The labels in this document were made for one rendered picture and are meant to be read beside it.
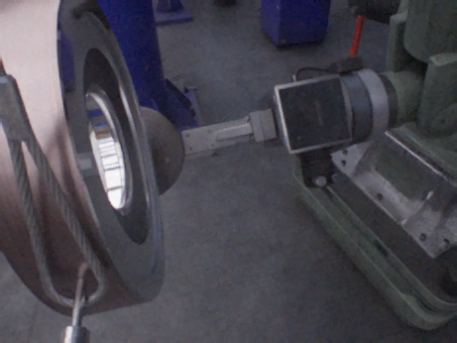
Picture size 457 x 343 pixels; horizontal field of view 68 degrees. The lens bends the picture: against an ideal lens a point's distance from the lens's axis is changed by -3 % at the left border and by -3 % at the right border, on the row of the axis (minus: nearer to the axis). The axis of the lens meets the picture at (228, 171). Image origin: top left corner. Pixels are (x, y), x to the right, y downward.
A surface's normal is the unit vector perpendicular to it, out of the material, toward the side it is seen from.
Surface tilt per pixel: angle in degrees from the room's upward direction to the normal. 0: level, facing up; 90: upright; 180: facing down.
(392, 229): 0
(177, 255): 0
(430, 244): 0
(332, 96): 49
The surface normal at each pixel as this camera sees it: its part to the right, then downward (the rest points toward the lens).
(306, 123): 0.07, 0.05
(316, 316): -0.03, -0.72
